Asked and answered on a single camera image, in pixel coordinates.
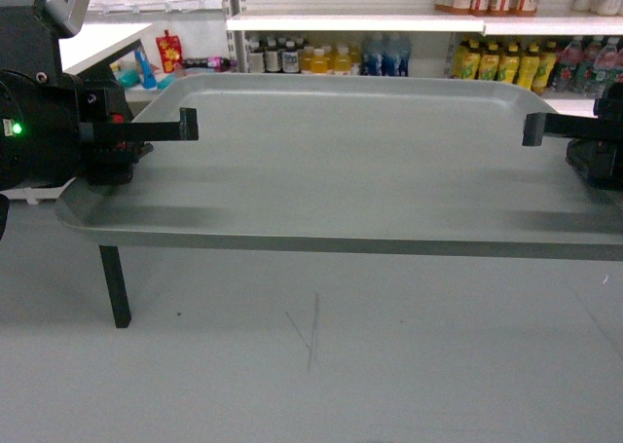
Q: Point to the dark tea bottle middle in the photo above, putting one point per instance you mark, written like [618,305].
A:
[272,57]

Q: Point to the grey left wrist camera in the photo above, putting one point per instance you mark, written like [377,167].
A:
[65,17]

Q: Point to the blue snack bag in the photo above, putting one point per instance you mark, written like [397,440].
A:
[148,78]

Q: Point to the orange juice bottle left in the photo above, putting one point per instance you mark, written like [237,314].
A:
[306,60]

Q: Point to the lying dark soda bottle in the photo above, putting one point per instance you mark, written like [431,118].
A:
[218,64]

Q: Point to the blue drink bottle left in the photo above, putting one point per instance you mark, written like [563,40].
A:
[373,55]

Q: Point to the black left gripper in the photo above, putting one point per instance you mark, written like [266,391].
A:
[42,108]

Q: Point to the black table leg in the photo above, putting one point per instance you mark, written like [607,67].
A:
[114,277]

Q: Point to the dark tea bottle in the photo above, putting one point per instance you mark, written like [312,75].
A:
[256,57]
[272,57]
[290,59]

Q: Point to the white slotted shelf upright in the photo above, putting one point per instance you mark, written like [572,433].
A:
[235,39]

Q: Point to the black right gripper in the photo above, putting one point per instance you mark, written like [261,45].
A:
[595,151]

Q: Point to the dark tea bottle left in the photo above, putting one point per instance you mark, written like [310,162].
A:
[256,57]

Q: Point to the orange juice bottle front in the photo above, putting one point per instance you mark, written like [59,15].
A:
[319,62]

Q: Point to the yellow green tea bottles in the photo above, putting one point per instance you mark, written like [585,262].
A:
[529,67]

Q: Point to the orange juice bottle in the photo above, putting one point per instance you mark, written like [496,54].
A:
[306,60]
[342,62]
[319,62]

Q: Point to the red spouted snack pouch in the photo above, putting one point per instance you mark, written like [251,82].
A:
[170,50]

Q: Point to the grey rectangular serving tray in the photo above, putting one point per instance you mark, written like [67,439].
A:
[355,165]

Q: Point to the white upper shelf board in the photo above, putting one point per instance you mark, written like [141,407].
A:
[334,22]

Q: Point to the dark tea bottle right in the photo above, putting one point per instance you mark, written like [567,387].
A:
[290,59]

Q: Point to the orange juice bottle right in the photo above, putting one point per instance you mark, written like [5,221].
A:
[342,62]

